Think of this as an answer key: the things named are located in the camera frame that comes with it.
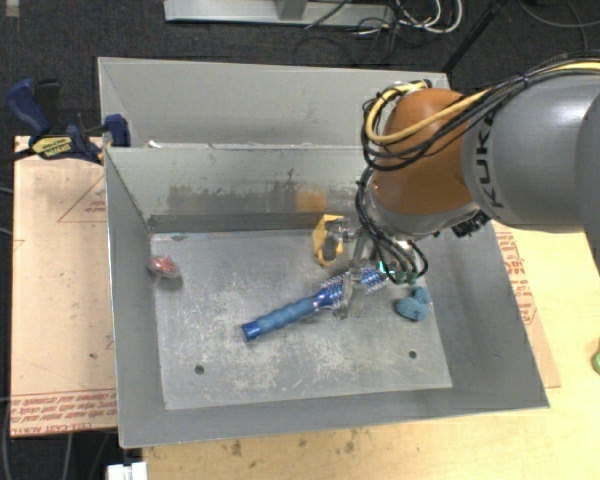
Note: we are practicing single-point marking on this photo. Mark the yellow and clear plastic object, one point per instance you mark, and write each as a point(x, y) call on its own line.
point(322, 240)

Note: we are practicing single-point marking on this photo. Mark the blue-green cloth toy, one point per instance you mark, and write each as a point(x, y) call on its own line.
point(412, 307)

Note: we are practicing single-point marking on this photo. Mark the brown cardboard board red print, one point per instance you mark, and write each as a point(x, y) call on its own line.
point(60, 293)

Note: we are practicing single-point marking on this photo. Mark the grey metal bin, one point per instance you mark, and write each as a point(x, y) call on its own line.
point(280, 358)

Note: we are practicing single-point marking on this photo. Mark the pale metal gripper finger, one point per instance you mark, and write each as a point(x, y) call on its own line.
point(342, 302)
point(360, 302)

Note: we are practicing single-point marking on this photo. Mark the red spinning top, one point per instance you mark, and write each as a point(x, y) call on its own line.
point(163, 266)

